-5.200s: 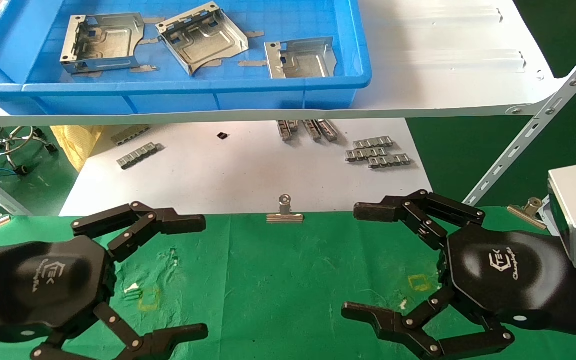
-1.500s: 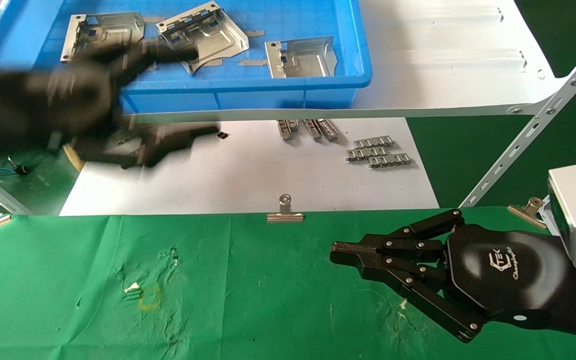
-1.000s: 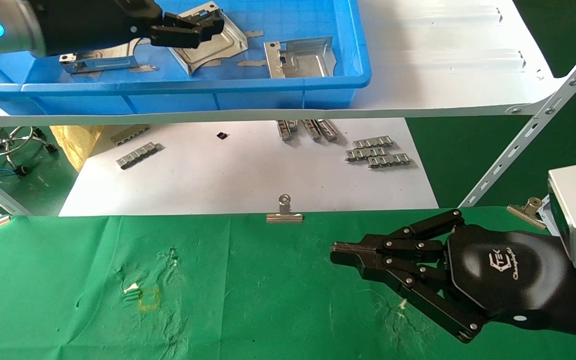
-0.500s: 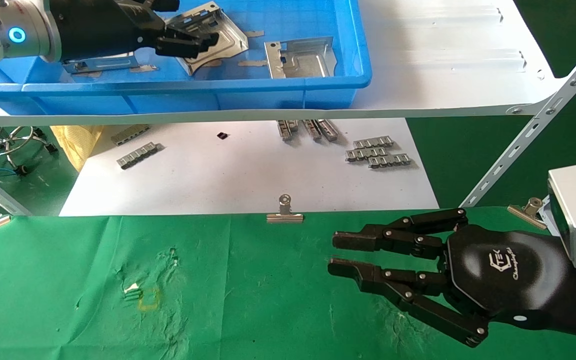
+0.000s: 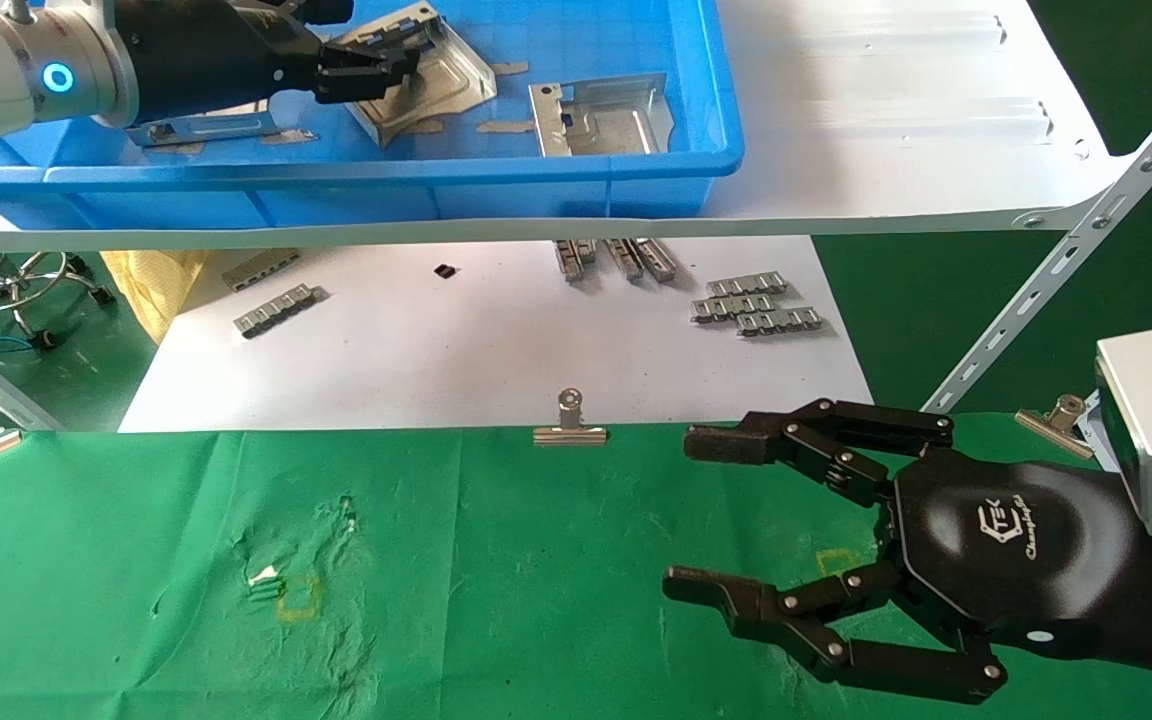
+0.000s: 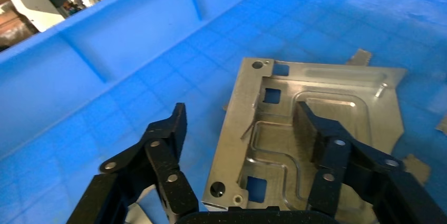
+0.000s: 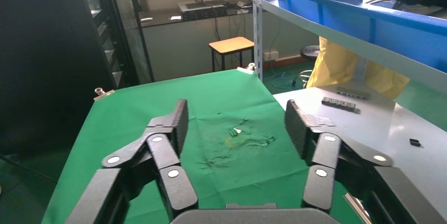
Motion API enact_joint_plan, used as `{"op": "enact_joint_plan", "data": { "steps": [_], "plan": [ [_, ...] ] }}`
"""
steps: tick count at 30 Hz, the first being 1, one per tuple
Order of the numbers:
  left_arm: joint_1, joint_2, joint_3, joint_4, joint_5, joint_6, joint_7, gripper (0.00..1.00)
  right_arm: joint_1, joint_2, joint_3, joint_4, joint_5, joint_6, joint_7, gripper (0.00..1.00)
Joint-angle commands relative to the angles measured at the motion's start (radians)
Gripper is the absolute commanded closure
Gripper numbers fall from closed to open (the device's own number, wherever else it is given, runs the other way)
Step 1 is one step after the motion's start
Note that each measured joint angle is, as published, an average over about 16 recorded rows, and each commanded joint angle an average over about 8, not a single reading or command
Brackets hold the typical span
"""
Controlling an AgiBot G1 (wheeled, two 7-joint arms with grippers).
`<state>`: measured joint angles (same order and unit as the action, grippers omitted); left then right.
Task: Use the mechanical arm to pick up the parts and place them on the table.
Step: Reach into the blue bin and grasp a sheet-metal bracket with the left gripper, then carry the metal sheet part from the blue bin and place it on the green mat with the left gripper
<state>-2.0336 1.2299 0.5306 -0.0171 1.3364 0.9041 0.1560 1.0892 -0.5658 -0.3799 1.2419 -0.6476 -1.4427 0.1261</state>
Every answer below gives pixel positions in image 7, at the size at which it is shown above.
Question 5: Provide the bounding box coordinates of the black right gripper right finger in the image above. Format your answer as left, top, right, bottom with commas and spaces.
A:
284, 99, 447, 224

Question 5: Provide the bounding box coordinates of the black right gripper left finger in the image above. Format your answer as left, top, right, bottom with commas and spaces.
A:
66, 98, 200, 224

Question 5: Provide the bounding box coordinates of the grey metal clip strip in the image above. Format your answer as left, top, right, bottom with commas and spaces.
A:
321, 96, 362, 115

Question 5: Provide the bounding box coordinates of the blue plastic bin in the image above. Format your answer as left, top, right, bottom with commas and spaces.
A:
269, 0, 447, 74

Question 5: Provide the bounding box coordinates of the yellow plastic bag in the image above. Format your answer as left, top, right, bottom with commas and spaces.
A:
306, 36, 411, 100

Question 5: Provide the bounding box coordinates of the white shelf board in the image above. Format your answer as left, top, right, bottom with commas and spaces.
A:
260, 0, 447, 95

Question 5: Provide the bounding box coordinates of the stool with chrome base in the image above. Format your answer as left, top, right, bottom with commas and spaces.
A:
298, 45, 322, 89

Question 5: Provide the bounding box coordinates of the grey office desk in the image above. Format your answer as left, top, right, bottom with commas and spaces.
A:
138, 1, 256, 83

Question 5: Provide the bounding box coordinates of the wooden top stool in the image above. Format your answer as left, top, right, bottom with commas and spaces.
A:
208, 36, 256, 73

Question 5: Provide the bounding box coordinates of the black stand pole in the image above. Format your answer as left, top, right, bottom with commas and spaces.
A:
124, 0, 156, 83

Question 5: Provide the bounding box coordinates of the black equipment box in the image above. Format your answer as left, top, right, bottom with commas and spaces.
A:
181, 6, 229, 21

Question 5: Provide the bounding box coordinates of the grey perforated shelf upright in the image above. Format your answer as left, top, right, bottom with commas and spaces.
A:
252, 0, 264, 82

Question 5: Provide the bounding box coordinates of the white keyboard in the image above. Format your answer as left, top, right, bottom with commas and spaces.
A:
178, 1, 228, 12

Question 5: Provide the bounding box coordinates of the black server cabinet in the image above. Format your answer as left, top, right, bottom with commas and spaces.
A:
0, 0, 154, 157

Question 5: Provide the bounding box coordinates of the blue cable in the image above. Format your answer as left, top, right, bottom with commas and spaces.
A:
271, 71, 297, 90

